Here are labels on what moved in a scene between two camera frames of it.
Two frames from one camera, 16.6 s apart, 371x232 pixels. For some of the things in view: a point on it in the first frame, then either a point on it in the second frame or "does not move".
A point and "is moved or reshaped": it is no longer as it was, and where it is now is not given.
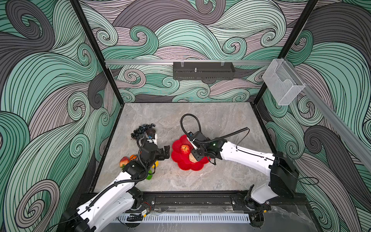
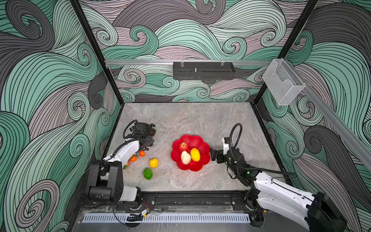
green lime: (149, 176) does not move
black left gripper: (161, 156) → (148, 138)
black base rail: (215, 201) does not move
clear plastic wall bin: (283, 82) does not move
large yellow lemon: (156, 165) is moved or reshaped
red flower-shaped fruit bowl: (182, 159) does not move
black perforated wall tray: (203, 70) does not move
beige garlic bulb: (192, 158) → (185, 157)
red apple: (185, 149) does not move
